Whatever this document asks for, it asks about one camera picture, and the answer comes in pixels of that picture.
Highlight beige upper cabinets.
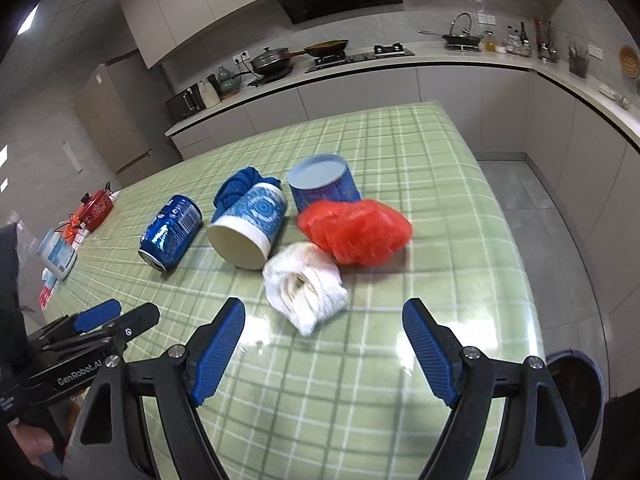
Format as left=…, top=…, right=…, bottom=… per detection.
left=119, top=0, right=567, bottom=69

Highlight row of condiment bottles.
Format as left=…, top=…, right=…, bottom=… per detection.
left=484, top=22, right=534, bottom=56

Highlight black microwave oven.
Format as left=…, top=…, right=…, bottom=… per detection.
left=165, top=87, right=206, bottom=122

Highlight black bucket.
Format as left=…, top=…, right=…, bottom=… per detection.
left=543, top=349, right=607, bottom=467

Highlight blue round tub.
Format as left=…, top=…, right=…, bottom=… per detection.
left=287, top=154, right=362, bottom=214

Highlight red patterned pot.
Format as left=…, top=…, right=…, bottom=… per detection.
left=72, top=184, right=119, bottom=234

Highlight black chopstick holder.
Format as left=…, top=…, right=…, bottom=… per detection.
left=568, top=44, right=590, bottom=79

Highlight red plastic bag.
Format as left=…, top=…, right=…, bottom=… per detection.
left=297, top=199, right=414, bottom=267

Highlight blue soda can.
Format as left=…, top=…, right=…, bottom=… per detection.
left=138, top=194, right=204, bottom=272

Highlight green ceramic jar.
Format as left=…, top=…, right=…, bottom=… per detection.
left=215, top=65, right=241, bottom=99

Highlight pan with glass lid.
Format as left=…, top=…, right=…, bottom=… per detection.
left=416, top=12, right=485, bottom=52

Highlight white plastic jug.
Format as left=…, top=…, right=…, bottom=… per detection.
left=197, top=78, right=221, bottom=110

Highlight metal utensil holder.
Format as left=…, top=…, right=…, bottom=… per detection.
left=532, top=17, right=559, bottom=64

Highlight ceiling light panel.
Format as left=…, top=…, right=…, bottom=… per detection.
left=17, top=2, right=41, bottom=36

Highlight white plastic bag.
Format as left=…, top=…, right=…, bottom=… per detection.
left=262, top=241, right=349, bottom=336

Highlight black gas stove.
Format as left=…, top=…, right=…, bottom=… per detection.
left=305, top=42, right=416, bottom=74

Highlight black induction cooker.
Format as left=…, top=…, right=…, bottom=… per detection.
left=248, top=67, right=296, bottom=86

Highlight grey kitchen counter cabinets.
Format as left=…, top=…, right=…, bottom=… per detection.
left=164, top=42, right=640, bottom=243

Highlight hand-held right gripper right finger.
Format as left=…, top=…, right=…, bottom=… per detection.
left=401, top=298, right=591, bottom=480

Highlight round bamboo strainer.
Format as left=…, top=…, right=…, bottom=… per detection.
left=618, top=44, right=640, bottom=79

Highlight white blue round canister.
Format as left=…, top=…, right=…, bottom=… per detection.
left=37, top=228, right=79, bottom=281

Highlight person's left hand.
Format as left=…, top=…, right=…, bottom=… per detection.
left=9, top=422, right=57, bottom=467

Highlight black lidded wok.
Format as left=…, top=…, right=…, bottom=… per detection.
left=248, top=45, right=307, bottom=74

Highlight beige refrigerator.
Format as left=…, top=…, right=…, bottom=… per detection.
left=74, top=52, right=184, bottom=187

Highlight blue patterned paper cup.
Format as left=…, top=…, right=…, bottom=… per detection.
left=206, top=183, right=289, bottom=269

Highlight black frying pan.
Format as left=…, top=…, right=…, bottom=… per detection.
left=303, top=39, right=349, bottom=57

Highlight green checked tablecloth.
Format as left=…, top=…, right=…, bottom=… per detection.
left=37, top=101, right=547, bottom=480

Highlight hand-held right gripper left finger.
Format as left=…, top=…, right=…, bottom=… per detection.
left=62, top=297, right=247, bottom=480

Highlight blue cloth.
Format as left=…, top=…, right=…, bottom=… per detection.
left=212, top=165, right=281, bottom=221

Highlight orange package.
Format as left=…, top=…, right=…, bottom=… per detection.
left=52, top=214, right=86, bottom=241

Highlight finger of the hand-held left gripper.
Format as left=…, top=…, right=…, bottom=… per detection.
left=42, top=302, right=161, bottom=362
left=29, top=298, right=123, bottom=347

